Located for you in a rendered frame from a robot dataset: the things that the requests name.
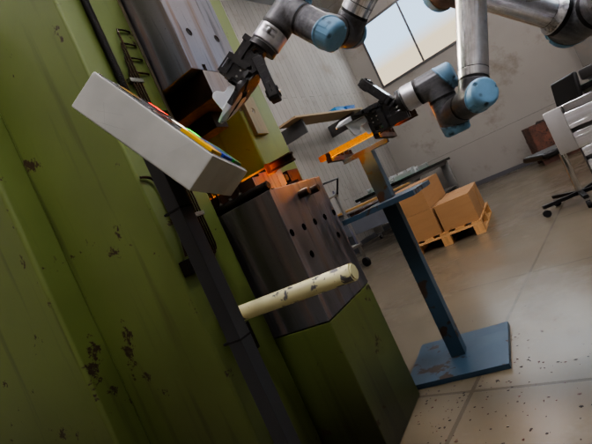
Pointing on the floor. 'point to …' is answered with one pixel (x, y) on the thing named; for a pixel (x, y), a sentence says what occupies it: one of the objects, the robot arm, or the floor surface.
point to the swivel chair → (568, 89)
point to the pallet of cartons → (444, 212)
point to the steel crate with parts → (541, 140)
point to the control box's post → (225, 308)
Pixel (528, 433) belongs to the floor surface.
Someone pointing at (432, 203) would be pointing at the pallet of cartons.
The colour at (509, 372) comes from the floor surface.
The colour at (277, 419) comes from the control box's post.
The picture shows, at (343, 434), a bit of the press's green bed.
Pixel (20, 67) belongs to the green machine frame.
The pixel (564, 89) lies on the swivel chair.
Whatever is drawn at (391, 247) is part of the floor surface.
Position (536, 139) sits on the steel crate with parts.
